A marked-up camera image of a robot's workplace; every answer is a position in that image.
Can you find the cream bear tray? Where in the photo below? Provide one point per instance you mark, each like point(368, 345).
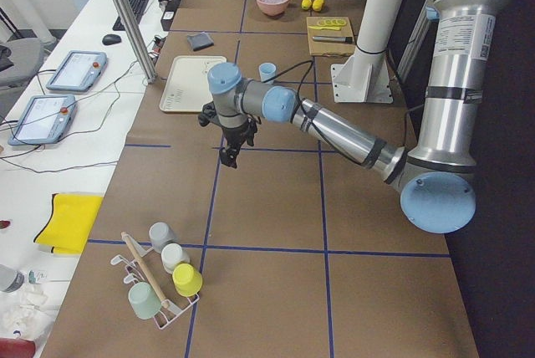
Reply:
point(187, 89)

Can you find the yellow cloth on desk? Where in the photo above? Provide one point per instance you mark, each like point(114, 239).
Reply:
point(72, 218)

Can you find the wooden cutting board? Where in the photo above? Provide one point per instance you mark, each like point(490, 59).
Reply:
point(330, 49)

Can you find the light blue cup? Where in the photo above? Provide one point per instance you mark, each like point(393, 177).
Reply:
point(267, 71)

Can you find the black keyboard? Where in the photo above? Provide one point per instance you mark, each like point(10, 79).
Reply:
point(138, 8)

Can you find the green cup on rack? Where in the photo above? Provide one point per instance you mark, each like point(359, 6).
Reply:
point(144, 301)

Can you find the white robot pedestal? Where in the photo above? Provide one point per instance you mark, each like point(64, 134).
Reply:
point(364, 77)

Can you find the yellow lemon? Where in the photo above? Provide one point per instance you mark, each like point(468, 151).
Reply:
point(318, 5)
point(306, 4)

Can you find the grey folded cloth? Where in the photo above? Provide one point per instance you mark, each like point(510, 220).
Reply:
point(199, 41)

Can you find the teach pendant near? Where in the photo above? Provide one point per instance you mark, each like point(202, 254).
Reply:
point(44, 121)

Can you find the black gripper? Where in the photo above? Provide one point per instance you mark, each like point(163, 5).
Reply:
point(234, 135)

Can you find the yellow cup on rack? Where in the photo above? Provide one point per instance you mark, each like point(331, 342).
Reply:
point(187, 279)

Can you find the grey cup on rack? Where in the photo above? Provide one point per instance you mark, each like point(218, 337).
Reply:
point(161, 234)

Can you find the teach pendant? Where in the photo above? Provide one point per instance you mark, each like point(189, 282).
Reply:
point(44, 121)
point(78, 71)

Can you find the white cup rack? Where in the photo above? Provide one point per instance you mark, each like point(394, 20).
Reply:
point(138, 270)

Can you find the yellow plastic knife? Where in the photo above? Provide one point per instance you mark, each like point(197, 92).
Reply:
point(320, 28)

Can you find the yellow lemon near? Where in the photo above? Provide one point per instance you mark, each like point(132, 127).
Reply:
point(318, 5)

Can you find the black computer mouse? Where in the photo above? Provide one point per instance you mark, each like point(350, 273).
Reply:
point(111, 39)

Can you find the aluminium frame post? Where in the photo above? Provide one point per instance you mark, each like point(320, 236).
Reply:
point(133, 33)

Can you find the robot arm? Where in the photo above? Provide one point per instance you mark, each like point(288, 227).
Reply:
point(434, 178)

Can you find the teach pendant far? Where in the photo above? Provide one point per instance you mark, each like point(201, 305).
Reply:
point(78, 71)

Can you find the white cup on rack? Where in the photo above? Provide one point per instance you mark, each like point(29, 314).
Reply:
point(172, 255)

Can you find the yellow lemon far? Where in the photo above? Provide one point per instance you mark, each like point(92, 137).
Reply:
point(306, 4)

